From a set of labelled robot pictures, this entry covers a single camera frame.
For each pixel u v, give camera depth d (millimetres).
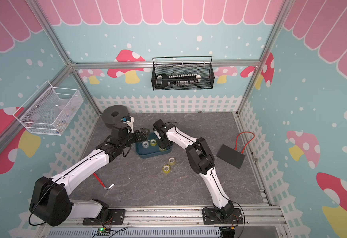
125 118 738
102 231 728
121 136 632
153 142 1015
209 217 739
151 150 971
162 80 895
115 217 742
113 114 1126
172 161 938
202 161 582
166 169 896
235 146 1023
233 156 976
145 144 1002
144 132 749
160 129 790
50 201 410
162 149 969
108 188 832
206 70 943
